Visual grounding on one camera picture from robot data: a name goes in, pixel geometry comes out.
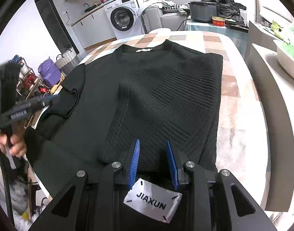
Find black tray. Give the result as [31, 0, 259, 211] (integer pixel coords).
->
[225, 20, 249, 30]

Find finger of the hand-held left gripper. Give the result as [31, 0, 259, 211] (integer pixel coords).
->
[42, 93, 62, 108]

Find yellow-green cloth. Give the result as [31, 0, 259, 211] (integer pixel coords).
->
[271, 20, 285, 39]

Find metal shelf rack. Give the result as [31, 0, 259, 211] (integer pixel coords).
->
[13, 56, 49, 97]

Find white clothes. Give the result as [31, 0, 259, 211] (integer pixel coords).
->
[139, 0, 179, 15]

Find striped woven basket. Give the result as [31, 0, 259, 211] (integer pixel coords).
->
[54, 48, 76, 74]

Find black cable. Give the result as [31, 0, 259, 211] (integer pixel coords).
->
[0, 135, 15, 222]

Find purple bag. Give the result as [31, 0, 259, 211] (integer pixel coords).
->
[38, 56, 62, 87]

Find grey sofa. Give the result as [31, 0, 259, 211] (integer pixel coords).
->
[140, 0, 249, 33]

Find white washing machine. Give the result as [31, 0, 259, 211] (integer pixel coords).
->
[104, 0, 144, 40]

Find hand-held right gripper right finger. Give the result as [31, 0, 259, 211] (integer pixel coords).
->
[166, 140, 277, 231]

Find grey low cabinet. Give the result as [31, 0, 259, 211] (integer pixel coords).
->
[243, 20, 294, 212]

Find white plastic basin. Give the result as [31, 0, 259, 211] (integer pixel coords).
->
[273, 38, 294, 82]

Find black knit sweater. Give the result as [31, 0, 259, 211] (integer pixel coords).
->
[24, 40, 224, 224]

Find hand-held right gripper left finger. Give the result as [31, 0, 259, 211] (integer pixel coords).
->
[29, 139, 141, 231]

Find black and white checked cloth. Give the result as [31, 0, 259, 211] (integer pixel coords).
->
[164, 3, 186, 13]

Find light blue side table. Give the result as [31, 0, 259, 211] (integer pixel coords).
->
[186, 19, 249, 33]

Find black cooking pot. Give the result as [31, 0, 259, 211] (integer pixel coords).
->
[189, 1, 220, 23]

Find yellow bag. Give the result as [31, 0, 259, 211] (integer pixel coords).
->
[51, 73, 66, 94]

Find beige sofa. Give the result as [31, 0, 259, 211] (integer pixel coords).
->
[254, 0, 294, 24]

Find checkered bed blanket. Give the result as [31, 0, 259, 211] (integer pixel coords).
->
[29, 30, 273, 222]

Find white kitchen cabinet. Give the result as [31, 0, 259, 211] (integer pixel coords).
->
[71, 0, 135, 51]

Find red bowl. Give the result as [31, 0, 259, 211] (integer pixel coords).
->
[212, 16, 226, 27]

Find dark door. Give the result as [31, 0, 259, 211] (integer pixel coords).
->
[35, 0, 77, 56]

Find person's left hand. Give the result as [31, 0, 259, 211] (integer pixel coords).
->
[0, 129, 27, 158]

